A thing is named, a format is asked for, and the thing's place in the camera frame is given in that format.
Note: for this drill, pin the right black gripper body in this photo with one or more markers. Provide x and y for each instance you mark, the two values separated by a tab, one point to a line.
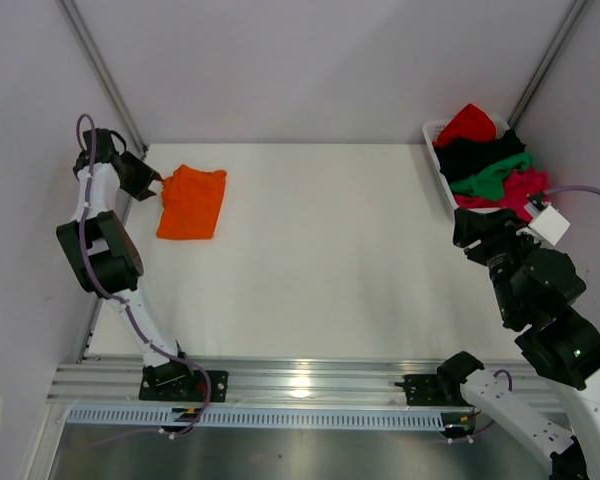
485	235

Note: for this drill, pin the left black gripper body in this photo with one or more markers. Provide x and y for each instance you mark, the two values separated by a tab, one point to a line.
134	175

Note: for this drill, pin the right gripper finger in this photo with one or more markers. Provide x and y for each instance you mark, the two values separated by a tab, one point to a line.
483	254
471	226

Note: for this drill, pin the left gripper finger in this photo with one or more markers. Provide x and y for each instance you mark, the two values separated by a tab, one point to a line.
140	192
140	172

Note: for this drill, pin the orange t shirt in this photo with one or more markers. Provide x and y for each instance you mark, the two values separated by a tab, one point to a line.
192	201

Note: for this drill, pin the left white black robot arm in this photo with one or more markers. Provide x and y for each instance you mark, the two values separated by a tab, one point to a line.
107	263

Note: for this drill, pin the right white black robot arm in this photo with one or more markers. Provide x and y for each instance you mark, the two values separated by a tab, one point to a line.
564	354

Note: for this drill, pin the green t shirt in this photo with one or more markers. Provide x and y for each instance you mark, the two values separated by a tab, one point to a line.
489	182

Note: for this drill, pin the magenta t shirt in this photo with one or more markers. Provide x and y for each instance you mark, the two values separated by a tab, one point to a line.
517	188

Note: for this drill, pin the black t shirt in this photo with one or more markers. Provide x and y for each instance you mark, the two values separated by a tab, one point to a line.
463	158

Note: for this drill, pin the red t shirt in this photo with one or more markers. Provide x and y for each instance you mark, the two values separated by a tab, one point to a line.
470	123

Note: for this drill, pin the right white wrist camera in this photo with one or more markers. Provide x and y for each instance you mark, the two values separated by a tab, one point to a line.
549	225

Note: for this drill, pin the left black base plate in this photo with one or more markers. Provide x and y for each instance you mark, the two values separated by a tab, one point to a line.
207	382

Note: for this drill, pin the aluminium mounting rail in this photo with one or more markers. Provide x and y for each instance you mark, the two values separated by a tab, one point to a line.
257	383

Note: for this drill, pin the slotted grey cable duct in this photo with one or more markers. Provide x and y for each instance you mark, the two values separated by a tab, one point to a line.
175	418

